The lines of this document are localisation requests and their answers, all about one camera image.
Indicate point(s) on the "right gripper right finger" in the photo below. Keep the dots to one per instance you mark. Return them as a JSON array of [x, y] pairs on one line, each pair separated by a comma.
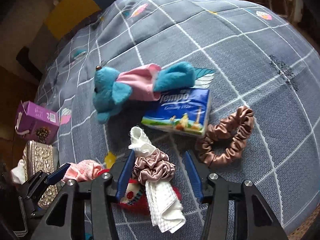
[[253, 217]]

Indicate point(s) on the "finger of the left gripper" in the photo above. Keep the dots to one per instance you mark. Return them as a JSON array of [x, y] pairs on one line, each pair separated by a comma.
[[41, 188]]

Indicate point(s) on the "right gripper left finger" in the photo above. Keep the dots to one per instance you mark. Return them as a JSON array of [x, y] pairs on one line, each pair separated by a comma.
[[65, 217]]

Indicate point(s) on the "pink towel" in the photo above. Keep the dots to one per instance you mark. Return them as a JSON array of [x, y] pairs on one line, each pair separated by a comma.
[[85, 170]]

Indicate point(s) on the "red fuzzy sock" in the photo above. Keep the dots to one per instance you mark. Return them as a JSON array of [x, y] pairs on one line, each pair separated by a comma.
[[135, 199]]

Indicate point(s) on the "white waffle cloth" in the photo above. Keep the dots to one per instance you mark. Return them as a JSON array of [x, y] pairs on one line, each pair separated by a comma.
[[164, 205]]

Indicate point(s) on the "mauve satin scrunchie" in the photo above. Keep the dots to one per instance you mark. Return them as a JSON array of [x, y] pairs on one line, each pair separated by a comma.
[[153, 168]]

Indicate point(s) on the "brown satin scrunchie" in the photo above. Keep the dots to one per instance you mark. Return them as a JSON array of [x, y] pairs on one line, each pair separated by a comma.
[[225, 142]]

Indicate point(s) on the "blue Tempo tissue pack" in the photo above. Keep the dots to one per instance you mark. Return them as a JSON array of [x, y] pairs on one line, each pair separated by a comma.
[[184, 111]]

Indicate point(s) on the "blue pink plush toy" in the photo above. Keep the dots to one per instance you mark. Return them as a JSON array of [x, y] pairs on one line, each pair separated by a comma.
[[112, 89]]

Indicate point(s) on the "ornate gold tissue box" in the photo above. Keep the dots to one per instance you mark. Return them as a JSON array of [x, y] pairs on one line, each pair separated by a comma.
[[42, 157]]

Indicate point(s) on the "purple cardboard box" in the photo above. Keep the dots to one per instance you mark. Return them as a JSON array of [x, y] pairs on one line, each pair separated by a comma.
[[37, 123]]

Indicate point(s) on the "grey checked bed quilt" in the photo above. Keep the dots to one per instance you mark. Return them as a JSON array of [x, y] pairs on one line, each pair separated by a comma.
[[242, 52]]

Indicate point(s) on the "multicolour headboard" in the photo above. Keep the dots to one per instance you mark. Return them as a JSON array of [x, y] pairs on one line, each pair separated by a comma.
[[32, 29]]

